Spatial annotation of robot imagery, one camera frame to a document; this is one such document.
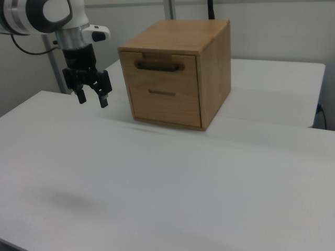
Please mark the black camera stand pole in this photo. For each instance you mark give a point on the black camera stand pole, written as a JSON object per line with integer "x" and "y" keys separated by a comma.
{"x": 211, "y": 9}

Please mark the wooden two-drawer cabinet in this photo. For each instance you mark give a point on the wooden two-drawer cabinet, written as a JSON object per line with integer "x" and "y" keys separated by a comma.
{"x": 217, "y": 73}

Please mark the metal partition frame post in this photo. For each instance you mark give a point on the metal partition frame post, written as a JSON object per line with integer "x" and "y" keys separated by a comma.
{"x": 168, "y": 9}

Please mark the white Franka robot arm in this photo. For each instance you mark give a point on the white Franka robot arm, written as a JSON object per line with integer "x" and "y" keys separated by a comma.
{"x": 31, "y": 15}

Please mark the wooden drawer with slot pull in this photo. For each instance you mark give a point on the wooden drawer with slot pull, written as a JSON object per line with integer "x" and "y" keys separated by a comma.
{"x": 167, "y": 107}

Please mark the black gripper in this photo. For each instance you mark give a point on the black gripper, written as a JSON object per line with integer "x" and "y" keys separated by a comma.
{"x": 79, "y": 58}

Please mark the metal frame upright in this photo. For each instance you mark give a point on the metal frame upright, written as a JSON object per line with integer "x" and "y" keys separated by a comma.
{"x": 56, "y": 70}

